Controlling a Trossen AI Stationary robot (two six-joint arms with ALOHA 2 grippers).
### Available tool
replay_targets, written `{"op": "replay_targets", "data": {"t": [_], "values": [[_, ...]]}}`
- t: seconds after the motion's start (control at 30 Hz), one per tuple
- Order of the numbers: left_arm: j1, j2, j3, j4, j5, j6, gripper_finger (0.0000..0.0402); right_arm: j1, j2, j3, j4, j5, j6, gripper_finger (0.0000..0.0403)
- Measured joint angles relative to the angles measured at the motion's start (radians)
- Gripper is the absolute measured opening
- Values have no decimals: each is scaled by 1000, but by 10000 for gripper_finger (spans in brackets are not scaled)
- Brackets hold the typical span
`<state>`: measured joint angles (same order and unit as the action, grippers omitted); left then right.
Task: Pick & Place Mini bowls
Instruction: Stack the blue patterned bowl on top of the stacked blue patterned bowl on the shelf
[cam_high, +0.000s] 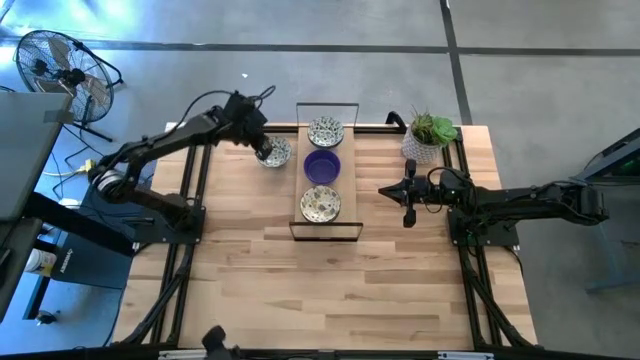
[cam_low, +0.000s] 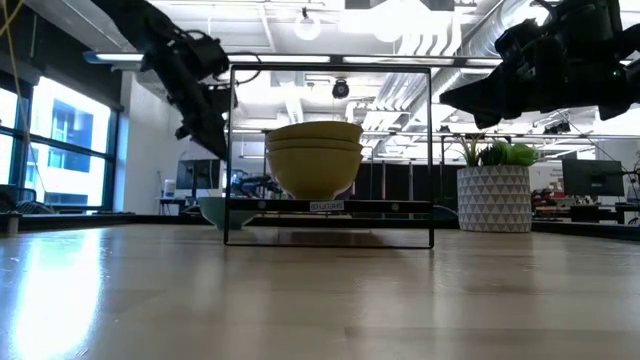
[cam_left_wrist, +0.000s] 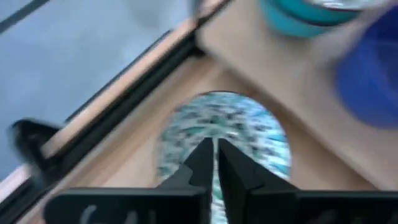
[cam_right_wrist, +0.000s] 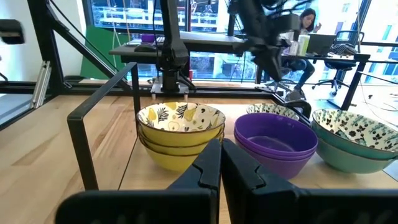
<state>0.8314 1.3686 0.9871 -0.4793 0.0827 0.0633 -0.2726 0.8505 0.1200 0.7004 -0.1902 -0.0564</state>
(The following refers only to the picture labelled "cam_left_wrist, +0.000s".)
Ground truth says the teal floral patterned bowl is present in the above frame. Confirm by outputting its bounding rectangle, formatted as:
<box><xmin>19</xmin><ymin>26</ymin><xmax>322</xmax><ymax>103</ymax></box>
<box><xmin>259</xmin><ymin>4</ymin><xmax>346</xmax><ymax>39</ymax></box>
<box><xmin>273</xmin><ymin>0</ymin><xmax>385</xmax><ymax>26</ymax></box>
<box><xmin>155</xmin><ymin>90</ymin><xmax>293</xmax><ymax>224</ymax></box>

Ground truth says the purple bowl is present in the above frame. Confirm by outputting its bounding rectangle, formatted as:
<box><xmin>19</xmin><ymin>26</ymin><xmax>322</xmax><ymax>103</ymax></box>
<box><xmin>334</xmin><ymin>6</ymin><xmax>398</xmax><ymax>130</ymax></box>

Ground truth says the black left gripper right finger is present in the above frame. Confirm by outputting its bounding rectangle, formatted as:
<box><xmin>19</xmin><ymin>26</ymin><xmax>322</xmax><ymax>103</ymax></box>
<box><xmin>218</xmin><ymin>139</ymin><xmax>299</xmax><ymax>224</ymax></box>

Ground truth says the black curved frame clamp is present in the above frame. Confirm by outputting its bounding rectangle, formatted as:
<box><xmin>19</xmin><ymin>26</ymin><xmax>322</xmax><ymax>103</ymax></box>
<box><xmin>7</xmin><ymin>119</ymin><xmax>62</xmax><ymax>190</ymax></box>

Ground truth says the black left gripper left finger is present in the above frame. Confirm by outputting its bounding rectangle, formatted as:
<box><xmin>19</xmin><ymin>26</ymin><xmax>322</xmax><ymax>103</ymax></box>
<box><xmin>157</xmin><ymin>138</ymin><xmax>215</xmax><ymax>224</ymax></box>

